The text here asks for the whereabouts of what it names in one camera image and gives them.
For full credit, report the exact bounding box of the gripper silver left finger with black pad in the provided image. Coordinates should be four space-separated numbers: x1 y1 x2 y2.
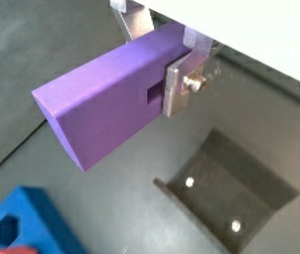
110 0 154 42

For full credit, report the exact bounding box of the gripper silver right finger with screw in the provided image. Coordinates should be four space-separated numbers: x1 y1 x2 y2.
162 27 225 117

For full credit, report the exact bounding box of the purple double-square block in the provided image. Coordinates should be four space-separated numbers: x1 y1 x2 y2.
32 22 189 171

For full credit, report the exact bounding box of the blue shape-sorter board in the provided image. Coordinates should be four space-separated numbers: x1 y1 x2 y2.
0 186 86 254

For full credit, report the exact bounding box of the black curved stand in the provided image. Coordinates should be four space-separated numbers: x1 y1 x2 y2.
154 129 298 254

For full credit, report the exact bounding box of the red pentagon block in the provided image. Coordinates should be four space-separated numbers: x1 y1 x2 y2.
0 245 39 254

